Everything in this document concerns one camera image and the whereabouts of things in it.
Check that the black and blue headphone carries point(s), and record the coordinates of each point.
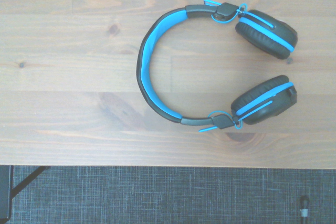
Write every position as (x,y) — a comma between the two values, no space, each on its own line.
(147,51)

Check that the wooden desk with black frame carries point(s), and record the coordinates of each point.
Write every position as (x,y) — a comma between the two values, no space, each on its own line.
(4,192)

